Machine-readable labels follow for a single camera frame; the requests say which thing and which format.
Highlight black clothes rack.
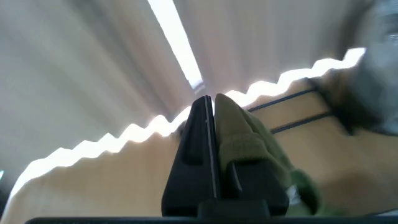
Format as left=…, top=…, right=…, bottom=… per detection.
left=247, top=77, right=354, bottom=136

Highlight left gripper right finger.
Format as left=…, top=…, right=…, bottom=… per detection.
left=221, top=160, right=290, bottom=215

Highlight green long-sleeved shirt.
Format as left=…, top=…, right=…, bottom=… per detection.
left=214, top=93, right=324, bottom=217

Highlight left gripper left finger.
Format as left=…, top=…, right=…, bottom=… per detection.
left=161, top=95, right=220, bottom=217

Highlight pale grey shorts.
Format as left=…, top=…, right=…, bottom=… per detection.
left=349, top=46, right=398, bottom=136

